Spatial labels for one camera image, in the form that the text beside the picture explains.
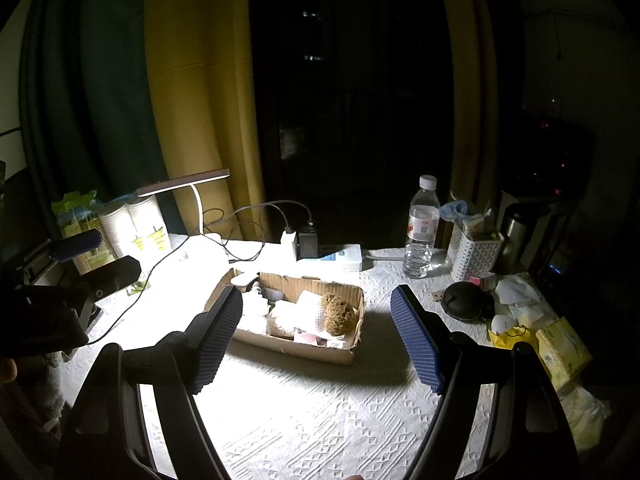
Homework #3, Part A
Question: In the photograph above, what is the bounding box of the black power adapter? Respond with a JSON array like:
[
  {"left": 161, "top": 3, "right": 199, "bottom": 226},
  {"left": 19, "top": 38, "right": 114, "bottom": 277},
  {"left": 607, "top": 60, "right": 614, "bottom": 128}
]
[{"left": 296, "top": 220, "right": 321, "bottom": 261}]

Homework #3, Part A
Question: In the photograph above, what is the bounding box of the green cardboard carton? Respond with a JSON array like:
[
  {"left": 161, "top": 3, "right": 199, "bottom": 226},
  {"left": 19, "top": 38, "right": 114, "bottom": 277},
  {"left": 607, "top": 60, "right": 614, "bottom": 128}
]
[{"left": 50, "top": 189, "right": 113, "bottom": 276}]

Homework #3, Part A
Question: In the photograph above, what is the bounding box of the cotton swab bag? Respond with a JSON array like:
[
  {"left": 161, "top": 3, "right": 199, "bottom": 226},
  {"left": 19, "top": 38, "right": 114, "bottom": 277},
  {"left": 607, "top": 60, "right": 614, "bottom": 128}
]
[{"left": 272, "top": 292, "right": 326, "bottom": 338}]

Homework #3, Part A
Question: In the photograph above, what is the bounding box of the yellow tissue pack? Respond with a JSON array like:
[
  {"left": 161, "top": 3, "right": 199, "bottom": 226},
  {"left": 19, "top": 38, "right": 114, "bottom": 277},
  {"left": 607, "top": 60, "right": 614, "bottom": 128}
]
[{"left": 535, "top": 317, "right": 593, "bottom": 391}]

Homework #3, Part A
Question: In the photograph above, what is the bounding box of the white embossed tablecloth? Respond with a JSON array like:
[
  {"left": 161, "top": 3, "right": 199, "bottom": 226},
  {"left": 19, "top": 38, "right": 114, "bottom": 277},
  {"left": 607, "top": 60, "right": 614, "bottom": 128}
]
[{"left": 65, "top": 232, "right": 566, "bottom": 480}]

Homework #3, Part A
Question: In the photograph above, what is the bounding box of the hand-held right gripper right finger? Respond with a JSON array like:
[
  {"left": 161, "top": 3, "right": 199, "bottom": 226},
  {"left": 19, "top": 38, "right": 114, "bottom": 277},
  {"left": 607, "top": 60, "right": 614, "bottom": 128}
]
[{"left": 390, "top": 284, "right": 581, "bottom": 480}]

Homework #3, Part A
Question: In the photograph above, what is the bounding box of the white desk lamp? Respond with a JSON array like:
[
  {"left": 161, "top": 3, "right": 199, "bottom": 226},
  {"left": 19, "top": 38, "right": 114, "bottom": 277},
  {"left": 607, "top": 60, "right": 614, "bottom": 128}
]
[{"left": 136, "top": 168, "right": 231, "bottom": 261}]

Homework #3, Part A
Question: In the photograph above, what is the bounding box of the white perforated basket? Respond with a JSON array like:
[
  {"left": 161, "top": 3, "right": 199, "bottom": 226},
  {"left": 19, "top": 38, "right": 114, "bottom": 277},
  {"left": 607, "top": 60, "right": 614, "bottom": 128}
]
[{"left": 446, "top": 220, "right": 503, "bottom": 282}]

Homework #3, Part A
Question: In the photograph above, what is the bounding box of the white crumpled tissue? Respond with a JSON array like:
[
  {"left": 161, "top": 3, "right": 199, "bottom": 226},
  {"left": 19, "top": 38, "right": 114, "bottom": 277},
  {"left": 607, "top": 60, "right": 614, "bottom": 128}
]
[{"left": 492, "top": 275, "right": 558, "bottom": 333}]

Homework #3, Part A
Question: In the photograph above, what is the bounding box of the green curtain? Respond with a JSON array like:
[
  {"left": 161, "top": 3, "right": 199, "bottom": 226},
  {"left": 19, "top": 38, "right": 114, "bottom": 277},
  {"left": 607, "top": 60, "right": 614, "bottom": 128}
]
[{"left": 20, "top": 0, "right": 171, "bottom": 211}]

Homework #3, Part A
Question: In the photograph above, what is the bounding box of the clear water bottle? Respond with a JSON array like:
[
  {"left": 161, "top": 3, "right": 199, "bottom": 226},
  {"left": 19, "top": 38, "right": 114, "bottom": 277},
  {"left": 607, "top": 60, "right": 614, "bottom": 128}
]
[{"left": 404, "top": 175, "right": 441, "bottom": 279}]

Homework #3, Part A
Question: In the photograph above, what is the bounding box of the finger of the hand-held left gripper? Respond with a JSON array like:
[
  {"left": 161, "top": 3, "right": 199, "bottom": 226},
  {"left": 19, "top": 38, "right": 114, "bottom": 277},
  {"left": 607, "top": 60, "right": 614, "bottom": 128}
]
[
  {"left": 47, "top": 229, "right": 103, "bottom": 262},
  {"left": 75, "top": 255, "right": 142, "bottom": 311}
]

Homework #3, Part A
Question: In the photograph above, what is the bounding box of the blue plastic bag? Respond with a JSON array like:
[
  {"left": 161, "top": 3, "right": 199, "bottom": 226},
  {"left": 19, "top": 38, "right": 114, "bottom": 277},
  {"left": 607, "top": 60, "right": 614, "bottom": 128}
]
[{"left": 440, "top": 200, "right": 473, "bottom": 222}]

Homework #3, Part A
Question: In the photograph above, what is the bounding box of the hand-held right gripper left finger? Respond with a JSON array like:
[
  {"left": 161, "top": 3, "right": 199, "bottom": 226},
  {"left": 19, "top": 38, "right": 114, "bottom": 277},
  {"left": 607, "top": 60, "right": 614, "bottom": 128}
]
[{"left": 60, "top": 285, "right": 244, "bottom": 480}]

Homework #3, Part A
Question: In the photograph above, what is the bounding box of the black round pouch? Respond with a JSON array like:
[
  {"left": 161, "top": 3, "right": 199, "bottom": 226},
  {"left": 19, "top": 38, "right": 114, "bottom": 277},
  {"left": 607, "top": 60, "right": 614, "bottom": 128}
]
[{"left": 444, "top": 281, "right": 496, "bottom": 322}]

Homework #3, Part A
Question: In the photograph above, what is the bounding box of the pale plastic packet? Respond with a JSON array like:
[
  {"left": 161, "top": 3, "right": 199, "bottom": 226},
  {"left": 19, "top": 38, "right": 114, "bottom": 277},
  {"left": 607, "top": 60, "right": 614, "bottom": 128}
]
[{"left": 560, "top": 385, "right": 612, "bottom": 451}]

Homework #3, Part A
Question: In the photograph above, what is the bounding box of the metal thermos flask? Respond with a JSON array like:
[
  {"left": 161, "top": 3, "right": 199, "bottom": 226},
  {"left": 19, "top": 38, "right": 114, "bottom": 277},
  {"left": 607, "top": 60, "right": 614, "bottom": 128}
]
[{"left": 500, "top": 202, "right": 538, "bottom": 271}]

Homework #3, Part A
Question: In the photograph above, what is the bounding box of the brown cardboard box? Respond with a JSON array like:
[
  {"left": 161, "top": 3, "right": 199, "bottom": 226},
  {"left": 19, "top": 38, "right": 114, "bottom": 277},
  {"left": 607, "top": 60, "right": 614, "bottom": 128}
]
[{"left": 202, "top": 267, "right": 367, "bottom": 365}]

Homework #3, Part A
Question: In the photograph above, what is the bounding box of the black cable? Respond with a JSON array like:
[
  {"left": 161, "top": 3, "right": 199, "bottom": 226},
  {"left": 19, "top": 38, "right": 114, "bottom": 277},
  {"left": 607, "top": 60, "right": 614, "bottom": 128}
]
[
  {"left": 220, "top": 201, "right": 313, "bottom": 263},
  {"left": 87, "top": 237, "right": 201, "bottom": 346}
]

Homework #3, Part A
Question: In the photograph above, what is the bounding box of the yellow curtain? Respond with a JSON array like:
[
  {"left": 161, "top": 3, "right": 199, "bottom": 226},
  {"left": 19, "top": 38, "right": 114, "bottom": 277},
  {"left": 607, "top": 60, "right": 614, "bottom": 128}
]
[{"left": 145, "top": 0, "right": 266, "bottom": 241}]

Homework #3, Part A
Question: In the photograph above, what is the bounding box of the white power strip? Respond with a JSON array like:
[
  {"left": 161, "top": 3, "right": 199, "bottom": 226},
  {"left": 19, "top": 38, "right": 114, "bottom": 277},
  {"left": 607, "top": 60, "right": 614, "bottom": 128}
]
[{"left": 295, "top": 244, "right": 362, "bottom": 272}]

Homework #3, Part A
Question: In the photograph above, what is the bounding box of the yellow plastic bag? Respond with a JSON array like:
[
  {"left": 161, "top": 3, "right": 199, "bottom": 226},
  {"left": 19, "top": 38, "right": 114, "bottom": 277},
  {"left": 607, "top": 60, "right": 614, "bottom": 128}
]
[{"left": 487, "top": 325, "right": 538, "bottom": 361}]

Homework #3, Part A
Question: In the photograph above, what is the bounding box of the paper cup package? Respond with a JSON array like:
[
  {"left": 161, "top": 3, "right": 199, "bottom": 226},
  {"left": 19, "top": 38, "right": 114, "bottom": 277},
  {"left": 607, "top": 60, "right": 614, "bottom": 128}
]
[{"left": 97, "top": 195, "right": 173, "bottom": 261}]

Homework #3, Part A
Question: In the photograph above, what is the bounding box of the white cloth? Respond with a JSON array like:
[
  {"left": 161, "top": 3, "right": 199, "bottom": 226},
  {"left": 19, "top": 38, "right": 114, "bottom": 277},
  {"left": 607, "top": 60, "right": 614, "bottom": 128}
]
[{"left": 240, "top": 290, "right": 273, "bottom": 318}]

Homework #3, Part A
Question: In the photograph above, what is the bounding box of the brown plush toy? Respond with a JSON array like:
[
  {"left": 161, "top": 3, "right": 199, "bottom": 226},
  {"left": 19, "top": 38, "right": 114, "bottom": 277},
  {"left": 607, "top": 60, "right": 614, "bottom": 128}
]
[{"left": 320, "top": 294, "right": 357, "bottom": 336}]

